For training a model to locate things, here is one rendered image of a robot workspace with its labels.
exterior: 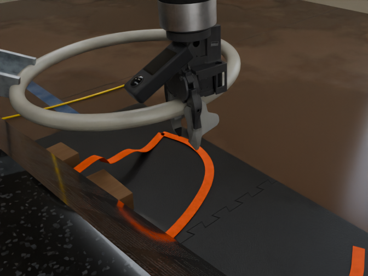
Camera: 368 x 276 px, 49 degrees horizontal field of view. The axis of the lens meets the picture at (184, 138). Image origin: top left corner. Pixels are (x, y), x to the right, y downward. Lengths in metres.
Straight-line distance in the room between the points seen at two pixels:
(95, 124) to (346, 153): 1.87
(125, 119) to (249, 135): 1.79
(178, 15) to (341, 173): 1.73
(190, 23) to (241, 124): 1.93
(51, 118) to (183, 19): 0.28
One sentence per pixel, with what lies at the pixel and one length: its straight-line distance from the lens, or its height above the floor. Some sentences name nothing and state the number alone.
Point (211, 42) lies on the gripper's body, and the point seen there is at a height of 1.03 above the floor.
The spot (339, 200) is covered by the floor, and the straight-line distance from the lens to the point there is 2.04.
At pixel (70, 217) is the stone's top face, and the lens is 0.66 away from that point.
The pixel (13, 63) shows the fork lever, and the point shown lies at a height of 0.90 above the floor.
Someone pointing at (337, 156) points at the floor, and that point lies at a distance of 2.35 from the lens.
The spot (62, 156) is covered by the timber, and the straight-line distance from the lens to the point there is 2.12.
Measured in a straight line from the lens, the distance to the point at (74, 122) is 0.70.
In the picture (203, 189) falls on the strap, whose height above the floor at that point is 0.02.
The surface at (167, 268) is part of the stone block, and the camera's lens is 0.65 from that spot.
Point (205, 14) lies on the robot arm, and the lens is 0.62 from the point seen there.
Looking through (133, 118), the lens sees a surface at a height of 0.92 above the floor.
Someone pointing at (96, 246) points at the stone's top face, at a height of 0.80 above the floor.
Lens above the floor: 1.24
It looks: 32 degrees down
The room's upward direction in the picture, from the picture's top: straight up
